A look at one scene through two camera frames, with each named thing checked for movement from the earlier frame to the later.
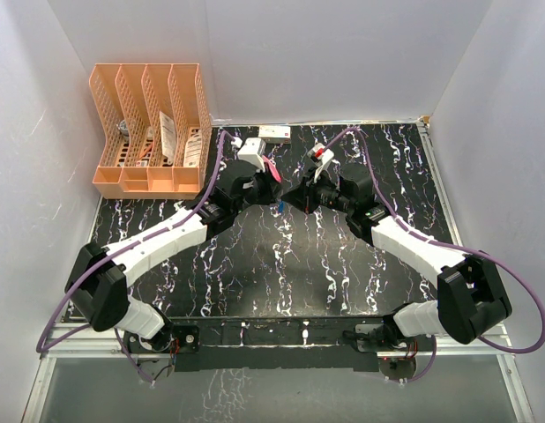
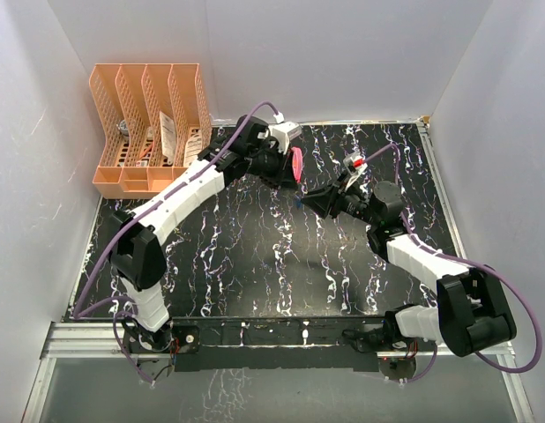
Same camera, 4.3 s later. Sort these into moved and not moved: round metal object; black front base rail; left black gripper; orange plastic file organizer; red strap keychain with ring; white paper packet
Moved: left black gripper; red strap keychain with ring
Not moved: round metal object; white paper packet; orange plastic file organizer; black front base rail
